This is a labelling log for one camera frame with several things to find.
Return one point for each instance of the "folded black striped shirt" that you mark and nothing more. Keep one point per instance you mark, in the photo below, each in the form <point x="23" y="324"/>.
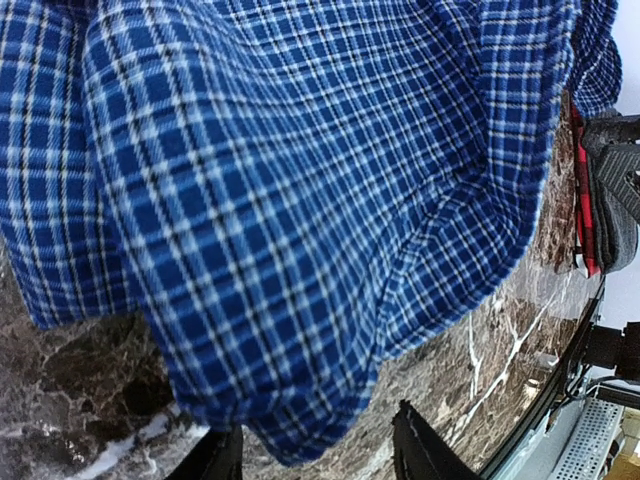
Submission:
<point x="611" y="144"/>

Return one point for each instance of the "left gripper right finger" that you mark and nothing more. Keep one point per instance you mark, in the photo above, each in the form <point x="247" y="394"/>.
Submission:
<point x="420" y="454"/>

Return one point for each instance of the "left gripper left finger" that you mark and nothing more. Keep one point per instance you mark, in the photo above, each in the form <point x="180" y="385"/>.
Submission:
<point x="216" y="456"/>

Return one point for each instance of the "blue checked long sleeve shirt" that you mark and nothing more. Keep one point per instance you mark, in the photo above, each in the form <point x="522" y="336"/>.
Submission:
<point x="292" y="191"/>

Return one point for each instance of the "folded red plaid shirt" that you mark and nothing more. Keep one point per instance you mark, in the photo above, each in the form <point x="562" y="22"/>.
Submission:
<point x="585" y="239"/>

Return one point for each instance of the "white slotted cable duct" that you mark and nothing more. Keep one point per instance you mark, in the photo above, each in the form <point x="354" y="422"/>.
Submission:
<point x="585" y="453"/>

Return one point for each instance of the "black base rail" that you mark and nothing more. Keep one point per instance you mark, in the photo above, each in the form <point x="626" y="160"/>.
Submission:
<point x="553" y="387"/>

